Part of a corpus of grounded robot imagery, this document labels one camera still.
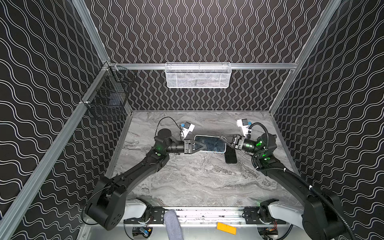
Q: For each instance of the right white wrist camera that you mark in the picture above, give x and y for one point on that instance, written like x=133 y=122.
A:
x=244 y=124

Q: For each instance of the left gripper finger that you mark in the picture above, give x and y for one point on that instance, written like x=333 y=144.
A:
x=198 y=149
x=199 y=144

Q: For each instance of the yellow flat block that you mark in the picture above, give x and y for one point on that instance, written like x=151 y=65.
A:
x=227 y=228

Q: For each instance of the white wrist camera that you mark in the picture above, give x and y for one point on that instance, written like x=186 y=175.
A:
x=244 y=124
x=185 y=129

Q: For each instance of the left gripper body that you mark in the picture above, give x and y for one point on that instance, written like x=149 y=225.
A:
x=186 y=145

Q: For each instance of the white wire basket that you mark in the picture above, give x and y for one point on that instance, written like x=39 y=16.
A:
x=193 y=75

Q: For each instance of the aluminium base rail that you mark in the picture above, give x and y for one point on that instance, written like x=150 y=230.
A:
x=137 y=214

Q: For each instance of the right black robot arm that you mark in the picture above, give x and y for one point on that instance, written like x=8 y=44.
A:
x=322 y=217

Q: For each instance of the light blue phone case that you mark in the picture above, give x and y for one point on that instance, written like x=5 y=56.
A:
x=210 y=144

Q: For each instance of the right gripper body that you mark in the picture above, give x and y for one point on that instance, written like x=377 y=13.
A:
x=236 y=142

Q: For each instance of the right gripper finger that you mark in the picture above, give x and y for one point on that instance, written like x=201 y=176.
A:
x=231 y=143
x=228 y=137

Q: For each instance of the black wire basket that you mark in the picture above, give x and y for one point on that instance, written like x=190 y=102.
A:
x=110 y=100

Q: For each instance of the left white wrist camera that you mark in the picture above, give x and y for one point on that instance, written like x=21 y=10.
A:
x=185 y=129

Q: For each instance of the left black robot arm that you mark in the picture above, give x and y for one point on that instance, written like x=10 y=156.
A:
x=107 y=204

